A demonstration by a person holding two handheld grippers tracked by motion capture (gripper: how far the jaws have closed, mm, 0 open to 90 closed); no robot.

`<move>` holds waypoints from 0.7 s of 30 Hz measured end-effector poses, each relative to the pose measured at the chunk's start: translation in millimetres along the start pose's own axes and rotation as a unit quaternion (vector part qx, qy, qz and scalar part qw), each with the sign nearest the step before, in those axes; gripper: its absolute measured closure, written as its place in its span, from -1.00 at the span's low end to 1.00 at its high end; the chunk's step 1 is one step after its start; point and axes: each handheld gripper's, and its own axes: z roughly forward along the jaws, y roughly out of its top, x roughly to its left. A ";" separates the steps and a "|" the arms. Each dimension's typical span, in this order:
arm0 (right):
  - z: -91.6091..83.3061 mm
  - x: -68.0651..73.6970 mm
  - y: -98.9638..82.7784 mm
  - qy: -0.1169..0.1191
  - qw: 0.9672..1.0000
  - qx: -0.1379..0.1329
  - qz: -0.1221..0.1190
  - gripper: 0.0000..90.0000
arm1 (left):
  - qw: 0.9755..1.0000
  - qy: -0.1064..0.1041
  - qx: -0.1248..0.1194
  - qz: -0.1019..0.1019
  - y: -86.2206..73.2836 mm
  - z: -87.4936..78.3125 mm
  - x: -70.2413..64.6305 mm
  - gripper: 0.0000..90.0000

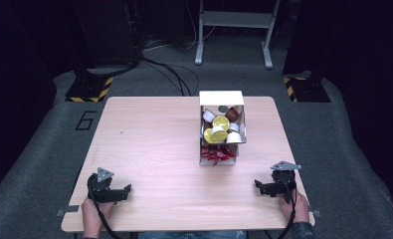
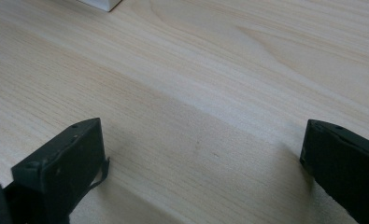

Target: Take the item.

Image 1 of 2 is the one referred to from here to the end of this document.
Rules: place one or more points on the pile of coffee capsules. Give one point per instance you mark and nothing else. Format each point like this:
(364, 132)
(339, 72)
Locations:
(220, 127)

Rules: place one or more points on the black yellow striped stand base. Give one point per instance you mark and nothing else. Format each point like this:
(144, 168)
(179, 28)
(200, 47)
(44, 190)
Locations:
(90, 89)
(306, 89)

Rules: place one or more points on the person's left hand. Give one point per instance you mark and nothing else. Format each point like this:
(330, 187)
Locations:
(93, 215)

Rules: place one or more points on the white metal stand frame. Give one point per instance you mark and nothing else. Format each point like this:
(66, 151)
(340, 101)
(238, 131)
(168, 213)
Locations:
(237, 19)

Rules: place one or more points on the dark cabinet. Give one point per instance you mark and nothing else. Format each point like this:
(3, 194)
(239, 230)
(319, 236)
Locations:
(107, 30)

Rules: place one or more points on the pile of red packets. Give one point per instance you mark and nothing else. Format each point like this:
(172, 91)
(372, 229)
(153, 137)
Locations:
(217, 153)

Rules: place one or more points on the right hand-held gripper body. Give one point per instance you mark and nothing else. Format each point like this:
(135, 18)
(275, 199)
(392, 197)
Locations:
(282, 186)

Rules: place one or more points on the person's right hand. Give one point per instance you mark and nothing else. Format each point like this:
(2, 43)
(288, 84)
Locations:
(296, 209)

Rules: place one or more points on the grey metal table bracket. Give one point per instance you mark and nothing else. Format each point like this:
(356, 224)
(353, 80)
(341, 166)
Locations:
(68, 210)
(315, 213)

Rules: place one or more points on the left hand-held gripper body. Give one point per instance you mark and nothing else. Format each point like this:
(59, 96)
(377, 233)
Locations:
(105, 193)

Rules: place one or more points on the white cardboard box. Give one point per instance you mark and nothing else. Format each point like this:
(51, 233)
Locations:
(221, 98)

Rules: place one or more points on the person's blue jeans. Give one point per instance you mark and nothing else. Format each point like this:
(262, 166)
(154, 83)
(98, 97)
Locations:
(190, 235)

